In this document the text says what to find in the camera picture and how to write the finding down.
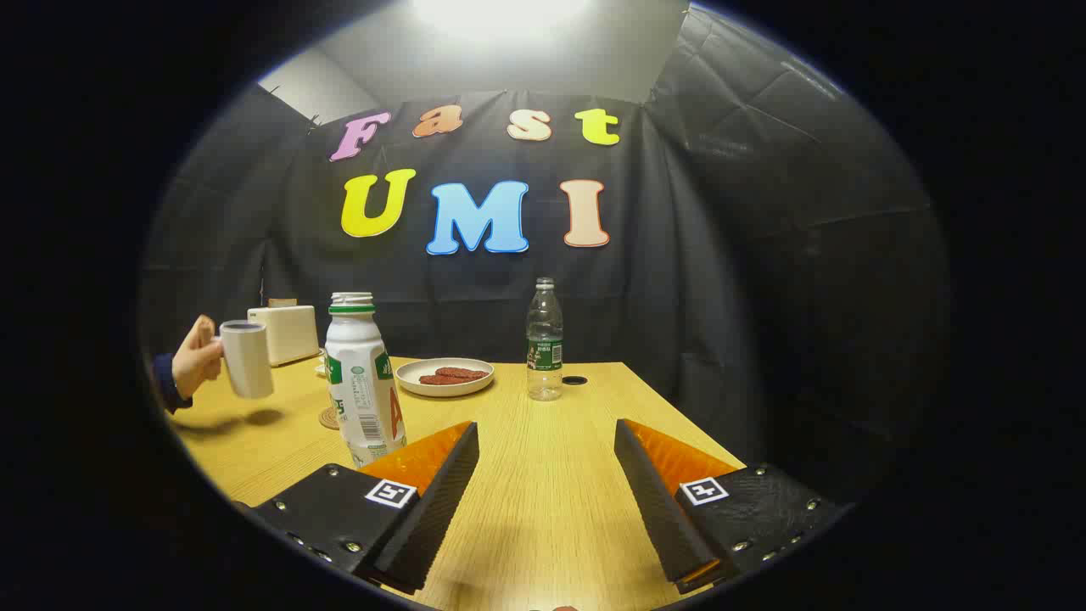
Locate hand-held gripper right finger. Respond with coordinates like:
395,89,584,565
613,418,850,595

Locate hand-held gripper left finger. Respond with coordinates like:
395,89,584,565
252,421,481,595

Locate white juice bottle green label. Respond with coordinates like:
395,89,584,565
325,292,407,469

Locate white cup wooden handle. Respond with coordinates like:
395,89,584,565
212,320,275,400

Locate clear plastic water bottle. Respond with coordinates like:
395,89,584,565
526,277,564,401

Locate wooden table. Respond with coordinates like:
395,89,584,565
165,356,747,611

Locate red meat strips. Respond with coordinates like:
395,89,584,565
419,367,490,386

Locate round white plate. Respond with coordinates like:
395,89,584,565
395,357,495,398

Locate cream toaster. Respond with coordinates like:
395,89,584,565
247,305,322,367

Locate ceiling light panel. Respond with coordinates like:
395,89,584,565
407,0,595,43

